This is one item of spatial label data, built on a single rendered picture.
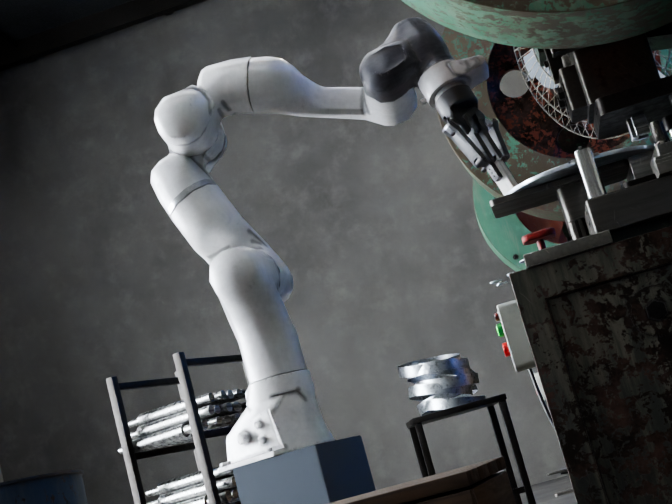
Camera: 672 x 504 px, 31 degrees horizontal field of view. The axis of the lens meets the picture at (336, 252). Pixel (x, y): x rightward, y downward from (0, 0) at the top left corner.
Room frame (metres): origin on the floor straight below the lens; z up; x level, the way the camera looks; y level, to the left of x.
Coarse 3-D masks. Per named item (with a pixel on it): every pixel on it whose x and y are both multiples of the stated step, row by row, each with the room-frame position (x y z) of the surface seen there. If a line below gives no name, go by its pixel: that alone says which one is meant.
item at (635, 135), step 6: (642, 114) 2.08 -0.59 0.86; (630, 120) 2.10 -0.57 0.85; (636, 120) 2.09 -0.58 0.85; (642, 120) 2.08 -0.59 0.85; (630, 126) 2.10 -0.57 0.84; (636, 126) 2.09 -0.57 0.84; (642, 126) 2.09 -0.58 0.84; (648, 126) 2.08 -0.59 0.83; (630, 132) 2.10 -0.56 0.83; (636, 132) 2.09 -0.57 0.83; (642, 132) 2.09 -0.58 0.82; (648, 132) 2.09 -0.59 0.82; (636, 138) 2.11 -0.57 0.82; (642, 138) 2.12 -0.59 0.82
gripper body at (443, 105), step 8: (456, 88) 2.15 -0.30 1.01; (464, 88) 2.16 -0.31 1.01; (440, 96) 2.16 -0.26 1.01; (448, 96) 2.15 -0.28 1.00; (456, 96) 2.15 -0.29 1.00; (464, 96) 2.15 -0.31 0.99; (472, 96) 2.16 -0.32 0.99; (440, 104) 2.17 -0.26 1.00; (448, 104) 2.15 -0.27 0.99; (456, 104) 2.16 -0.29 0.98; (464, 104) 2.16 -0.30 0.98; (472, 104) 2.18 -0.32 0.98; (440, 112) 2.18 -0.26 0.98; (448, 112) 2.16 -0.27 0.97; (456, 112) 2.15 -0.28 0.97; (464, 112) 2.17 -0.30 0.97; (472, 112) 2.18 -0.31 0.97; (480, 112) 2.19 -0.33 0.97; (448, 120) 2.16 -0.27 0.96; (456, 120) 2.15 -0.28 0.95; (464, 120) 2.15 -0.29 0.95; (464, 128) 2.15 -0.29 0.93; (480, 128) 2.17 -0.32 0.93
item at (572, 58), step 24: (600, 48) 2.04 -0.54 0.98; (624, 48) 2.03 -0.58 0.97; (648, 48) 2.03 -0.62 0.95; (576, 72) 2.07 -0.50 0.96; (600, 72) 2.04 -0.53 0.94; (624, 72) 2.04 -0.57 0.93; (648, 72) 2.03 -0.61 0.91; (576, 96) 2.07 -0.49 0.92; (600, 96) 2.04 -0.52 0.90; (576, 120) 2.16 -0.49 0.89
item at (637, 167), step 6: (630, 156) 2.04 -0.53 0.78; (636, 156) 2.04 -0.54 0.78; (642, 156) 2.04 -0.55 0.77; (648, 156) 2.04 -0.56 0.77; (630, 162) 2.04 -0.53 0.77; (636, 162) 2.04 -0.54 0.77; (642, 162) 2.04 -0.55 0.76; (648, 162) 2.04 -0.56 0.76; (630, 168) 2.06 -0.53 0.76; (636, 168) 2.04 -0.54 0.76; (642, 168) 2.04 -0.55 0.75; (648, 168) 2.04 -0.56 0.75; (630, 174) 2.09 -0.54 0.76; (636, 174) 2.04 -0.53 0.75; (642, 174) 2.04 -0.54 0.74; (648, 174) 2.04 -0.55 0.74; (630, 180) 2.12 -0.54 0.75
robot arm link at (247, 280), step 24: (216, 264) 2.13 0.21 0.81; (240, 264) 2.11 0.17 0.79; (264, 264) 2.15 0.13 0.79; (216, 288) 2.13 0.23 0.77; (240, 288) 2.12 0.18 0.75; (264, 288) 2.15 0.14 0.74; (240, 312) 2.16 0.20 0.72; (264, 312) 2.16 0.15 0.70; (240, 336) 2.20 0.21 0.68; (264, 336) 2.18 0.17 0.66; (288, 336) 2.20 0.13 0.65; (264, 360) 2.18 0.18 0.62; (288, 360) 2.19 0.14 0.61
